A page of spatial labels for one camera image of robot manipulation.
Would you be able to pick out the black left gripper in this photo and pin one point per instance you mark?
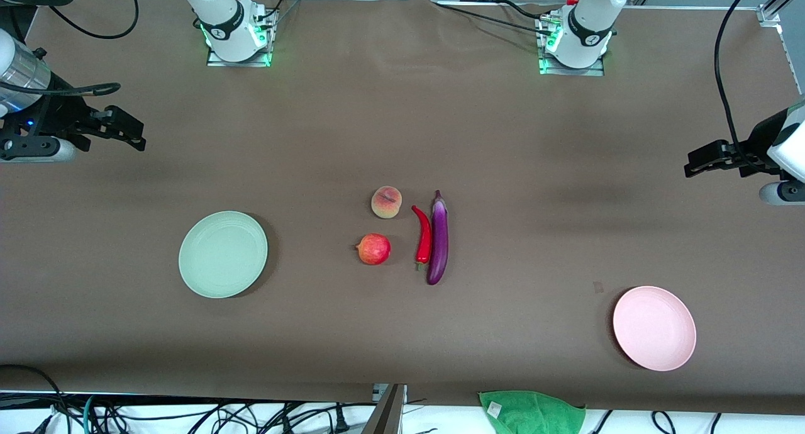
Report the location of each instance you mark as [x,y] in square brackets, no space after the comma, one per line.
[760,140]

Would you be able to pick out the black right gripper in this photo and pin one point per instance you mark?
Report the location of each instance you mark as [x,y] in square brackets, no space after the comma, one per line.
[61,115]

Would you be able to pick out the yellow pink peach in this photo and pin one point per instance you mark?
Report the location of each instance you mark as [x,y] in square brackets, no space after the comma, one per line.
[386,202]

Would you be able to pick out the red pomegranate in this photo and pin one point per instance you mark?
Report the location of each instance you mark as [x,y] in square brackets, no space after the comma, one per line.
[373,250]

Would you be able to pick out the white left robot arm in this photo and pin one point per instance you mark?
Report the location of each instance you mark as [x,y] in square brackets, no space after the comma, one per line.
[588,28]

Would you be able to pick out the pale green round plate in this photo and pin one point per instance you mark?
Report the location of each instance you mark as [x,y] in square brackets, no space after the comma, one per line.
[223,255]

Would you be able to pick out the pale pink round plate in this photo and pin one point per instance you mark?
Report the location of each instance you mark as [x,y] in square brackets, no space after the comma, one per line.
[654,328]

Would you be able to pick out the brown table cover sheet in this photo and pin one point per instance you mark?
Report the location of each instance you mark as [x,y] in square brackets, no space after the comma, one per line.
[402,119]

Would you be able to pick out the purple eggplant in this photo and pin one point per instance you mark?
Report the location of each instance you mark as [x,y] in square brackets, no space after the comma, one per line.
[438,245]

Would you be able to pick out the red chili pepper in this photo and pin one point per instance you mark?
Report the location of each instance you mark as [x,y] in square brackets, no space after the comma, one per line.
[426,239]

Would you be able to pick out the green cloth with tag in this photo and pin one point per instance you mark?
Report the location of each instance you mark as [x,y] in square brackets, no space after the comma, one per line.
[534,414]

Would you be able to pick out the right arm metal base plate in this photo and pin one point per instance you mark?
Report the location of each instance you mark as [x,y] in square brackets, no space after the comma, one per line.
[217,60]

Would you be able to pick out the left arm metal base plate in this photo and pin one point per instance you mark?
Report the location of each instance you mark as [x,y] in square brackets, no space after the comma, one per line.
[591,71]

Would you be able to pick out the aluminium frame profile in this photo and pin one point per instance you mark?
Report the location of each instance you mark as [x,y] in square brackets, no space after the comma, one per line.
[777,9]

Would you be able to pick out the grey metal post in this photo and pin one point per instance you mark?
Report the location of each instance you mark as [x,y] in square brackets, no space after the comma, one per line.
[387,415]

